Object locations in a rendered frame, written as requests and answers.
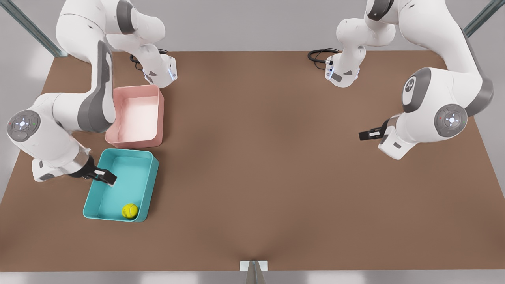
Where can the yellow tennis ball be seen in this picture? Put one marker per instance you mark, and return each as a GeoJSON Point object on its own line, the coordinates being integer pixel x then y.
{"type": "Point", "coordinates": [129, 210]}

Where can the teal plastic bin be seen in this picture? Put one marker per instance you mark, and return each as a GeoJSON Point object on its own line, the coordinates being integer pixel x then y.
{"type": "Point", "coordinates": [123, 185]}

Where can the silver frame post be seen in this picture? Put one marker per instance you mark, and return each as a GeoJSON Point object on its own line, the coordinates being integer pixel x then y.
{"type": "Point", "coordinates": [253, 272]}
{"type": "Point", "coordinates": [483, 17]}
{"type": "Point", "coordinates": [31, 29]}

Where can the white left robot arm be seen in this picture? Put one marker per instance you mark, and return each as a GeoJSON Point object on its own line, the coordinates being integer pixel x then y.
{"type": "Point", "coordinates": [434, 98]}

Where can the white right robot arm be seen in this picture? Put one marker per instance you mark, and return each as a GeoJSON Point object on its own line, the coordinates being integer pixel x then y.
{"type": "Point", "coordinates": [67, 114]}

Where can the pink plastic bin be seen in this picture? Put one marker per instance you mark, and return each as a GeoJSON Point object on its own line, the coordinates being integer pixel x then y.
{"type": "Point", "coordinates": [136, 116]}

